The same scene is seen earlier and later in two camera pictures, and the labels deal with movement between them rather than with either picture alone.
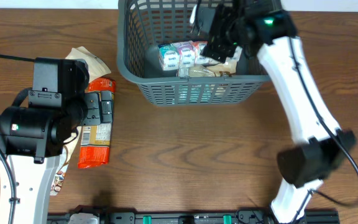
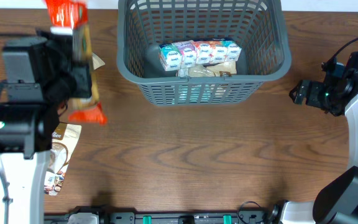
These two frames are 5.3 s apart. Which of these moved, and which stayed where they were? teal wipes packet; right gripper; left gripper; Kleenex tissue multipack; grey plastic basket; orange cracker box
Moved: right gripper; left gripper; orange cracker box
Stayed: grey plastic basket; teal wipes packet; Kleenex tissue multipack
